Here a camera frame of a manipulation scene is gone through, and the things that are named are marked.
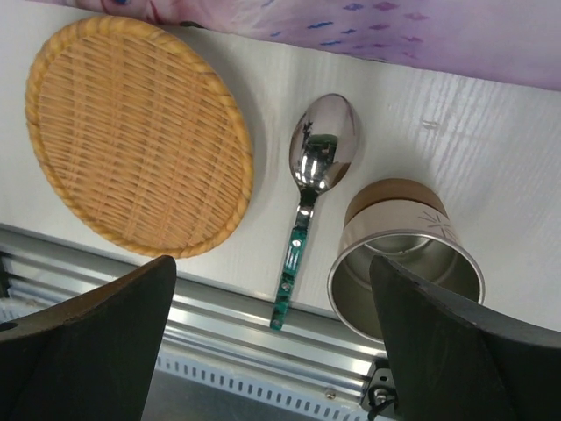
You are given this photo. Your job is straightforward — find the aluminium mounting rail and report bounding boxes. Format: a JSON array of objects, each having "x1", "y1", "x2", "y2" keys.
[{"x1": 1, "y1": 229, "x2": 386, "y2": 389}]

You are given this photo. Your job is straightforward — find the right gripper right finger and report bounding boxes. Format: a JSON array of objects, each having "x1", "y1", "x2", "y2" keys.
[{"x1": 370, "y1": 256, "x2": 560, "y2": 420}]

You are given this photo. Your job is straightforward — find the spoon with green handle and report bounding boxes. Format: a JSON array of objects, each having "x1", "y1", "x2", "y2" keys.
[{"x1": 269, "y1": 93, "x2": 359, "y2": 331}]

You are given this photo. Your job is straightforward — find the metal cup with wood band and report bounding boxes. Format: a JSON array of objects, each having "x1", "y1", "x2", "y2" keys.
[{"x1": 327, "y1": 178, "x2": 485, "y2": 343}]

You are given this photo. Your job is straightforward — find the purple printed placemat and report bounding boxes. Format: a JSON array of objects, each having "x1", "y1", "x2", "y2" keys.
[{"x1": 77, "y1": 0, "x2": 560, "y2": 90}]

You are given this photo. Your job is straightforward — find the perforated grey cable duct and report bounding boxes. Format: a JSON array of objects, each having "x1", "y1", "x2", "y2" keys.
[{"x1": 155, "y1": 353, "x2": 367, "y2": 420}]

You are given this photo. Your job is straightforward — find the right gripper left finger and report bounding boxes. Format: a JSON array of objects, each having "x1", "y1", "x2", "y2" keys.
[{"x1": 1, "y1": 256, "x2": 176, "y2": 420}]

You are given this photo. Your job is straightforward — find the round woven wicker plate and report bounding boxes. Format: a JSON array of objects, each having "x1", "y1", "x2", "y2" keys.
[{"x1": 25, "y1": 16, "x2": 253, "y2": 258}]

